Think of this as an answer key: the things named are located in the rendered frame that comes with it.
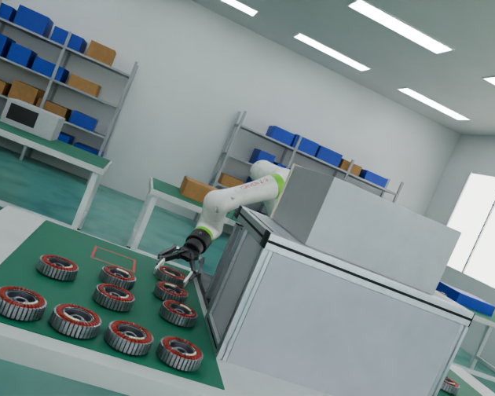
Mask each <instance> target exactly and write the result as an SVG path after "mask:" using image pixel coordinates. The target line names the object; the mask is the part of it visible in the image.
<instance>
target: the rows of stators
mask: <svg viewBox="0 0 495 396"><path fill-rule="evenodd" d="M46 305H47V302H46V300H45V299H44V298H43V297H42V296H41V295H40V294H38V293H37V292H34V291H32V290H31V289H27V288H25V289H24V288H23V287H19V286H18V287H17V286H5V287H1V288H0V314H1V315H3V316H4V317H8V318H10V317H11V319H14V318H15V320H19V321H35V320H38V319H39V318H40V317H42V315H43V313H44V311H45V308H46ZM49 322H50V324H51V325H52V326H53V327H54V328H55V329H56V330H57V331H59V332H60V333H63V334H64V335H67V336H71V337H74V338H78V339H89V338H92V337H94V336H96V335H97V333H98V330H99V328H100V326H101V319H100V317H99V316H98V315H97V314H96V313H94V312H93V311H91V310H88V308H85V307H84V306H82V308H81V306H78V305H76V304H75V305H74V304H71V303H69V304H67V303H65V304H59V305H56V306H55V307H54V309H53V312H52V314H51V316H50V319H49ZM104 338H105V340H106V342H107V343H108V344H109V345H110V346H111V347H113V348H114V349H117V350H119V351H120V352H122V351H123V353H126V354H130V355H137V356H138V355H144V354H147V353H148V352H149V350H150V348H151V346H152V343H153V341H154V338H153V336H152V334H151V333H150V332H149V331H148V330H147V329H146V328H144V327H141V326H140V325H138V324H136V325H135V323H133V324H132V322H129V321H122V320H121V321H112V322H110V323H109V325H108V328H107V330H106V333H105V334H104ZM156 353H157V355H158V357H159V358H160V359H161V360H162V361H163V362H164V363H166V364H167V365H169V366H170V367H172V366H173V368H174V369H180V370H181V371H182V370H183V371H186V372H192V371H196V370H197V369H198V368H199V367H200V364H201V361H202V360H203V358H204V355H203V353H202V351H200V348H199V347H197V346H195V344H193V343H191V342H189V341H187V340H186V339H183V338H180V337H177V336H175V337H174V336H166V337H163V338H162V339H161V340H160V342H159V346H158V347H157V350H156Z"/></svg>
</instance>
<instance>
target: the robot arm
mask: <svg viewBox="0 0 495 396"><path fill-rule="evenodd" d="M289 171H290V170H289V169H286V168H283V167H279V166H277V165H275V164H273V163H271V162H269V161H267V160H259V161H257V162H255V163H254V164H253V165H252V166H251V169H250V176H251V180H252V181H251V182H248V183H246V184H243V185H238V186H235V187H231V188H228V189H219V190H213V191H210V192H209V193H208V194H207V195H206V196H205V197H204V199H203V208H202V212H201V215H200V219H199V221H198V223H197V226H196V228H195V229H194V230H193V231H192V232H191V233H190V234H189V236H188V237H187V238H186V241H185V244H184V245H183V246H182V247H178V246H177V244H174V245H173V246H172V247H169V248H168V249H166V250H164V251H161V252H160V253H158V257H157V259H159V261H158V262H157V263H156V267H155V268H154V272H153V274H155V273H156V270H157V268H158V266H163V265H164V263H165V262H167V261H170V260H173V259H183V260H185V261H186V262H189V265H190V267H191V272H190V274H189V275H188V276H187V277H186V279H185V280H184V281H183V285H182V287H183V288H184V287H185V286H186V285H187V283H188V282H192V280H193V279H194V277H197V278H198V279H200V276H201V273H202V268H203V264H204V260H205V257H202V258H201V257H200V255H201V254H203V253H204V252H205V251H206V250H207V249H208V247H209V246H210V245H211V243H212V242H213V241H214V240H215V239H217V238H218V237H219V236H220V235H221V234H222V230H223V224H224V220H225V217H226V214H227V213H228V212H230V211H232V210H235V209H237V208H239V206H246V205H248V204H254V203H258V202H262V201H263V203H264V205H265V207H266V211H267V214H268V217H270V215H271V214H272V211H273V209H274V206H275V204H276V202H277V199H278V197H279V195H280V193H281V190H282V188H283V186H284V183H285V181H286V179H287V176H288V174H289ZM174 251H177V252H175V253H173V252H174ZM196 260H199V269H198V273H197V270H196V265H195V261H196Z"/></svg>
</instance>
